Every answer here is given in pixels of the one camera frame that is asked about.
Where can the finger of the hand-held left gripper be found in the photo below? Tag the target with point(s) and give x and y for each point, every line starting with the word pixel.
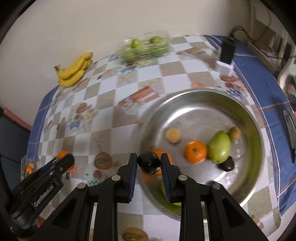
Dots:
pixel 57 165

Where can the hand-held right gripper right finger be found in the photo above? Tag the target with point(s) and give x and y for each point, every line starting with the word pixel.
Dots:
pixel 166 178

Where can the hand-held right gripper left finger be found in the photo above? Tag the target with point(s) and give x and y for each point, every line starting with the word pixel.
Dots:
pixel 133 176

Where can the round green guava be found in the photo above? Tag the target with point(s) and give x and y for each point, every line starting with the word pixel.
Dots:
pixel 163 188

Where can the dark purple plum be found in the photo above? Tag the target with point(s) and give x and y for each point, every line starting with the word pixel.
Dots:
pixel 149 162
pixel 226 165

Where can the tan longan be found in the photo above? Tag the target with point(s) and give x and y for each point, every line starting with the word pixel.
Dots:
pixel 173 135
pixel 234 132

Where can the pear-shaped green guava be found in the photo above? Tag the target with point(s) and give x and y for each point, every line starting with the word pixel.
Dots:
pixel 219 147

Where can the round metal bowl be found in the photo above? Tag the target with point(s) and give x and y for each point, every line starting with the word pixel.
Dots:
pixel 196 111

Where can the bunch of tan longans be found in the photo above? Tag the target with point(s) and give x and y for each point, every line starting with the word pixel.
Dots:
pixel 31 165

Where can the small orange mandarin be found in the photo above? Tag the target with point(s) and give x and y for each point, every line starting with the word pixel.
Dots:
pixel 29 171

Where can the clear bag of longans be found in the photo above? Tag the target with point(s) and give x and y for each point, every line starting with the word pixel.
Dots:
pixel 24 172

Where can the reddish wooden board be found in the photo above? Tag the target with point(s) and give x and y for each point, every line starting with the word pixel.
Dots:
pixel 16 117

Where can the bunch of yellow bananas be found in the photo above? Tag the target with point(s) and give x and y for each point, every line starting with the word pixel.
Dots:
pixel 71 71

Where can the pile of green guavas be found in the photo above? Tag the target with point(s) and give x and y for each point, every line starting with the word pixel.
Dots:
pixel 129 52

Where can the white box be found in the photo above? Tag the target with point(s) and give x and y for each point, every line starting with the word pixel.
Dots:
pixel 223 68

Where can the black smartphone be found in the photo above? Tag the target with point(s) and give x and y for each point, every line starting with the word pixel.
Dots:
pixel 291 129

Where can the black charger box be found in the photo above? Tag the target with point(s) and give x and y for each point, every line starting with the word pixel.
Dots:
pixel 227 51

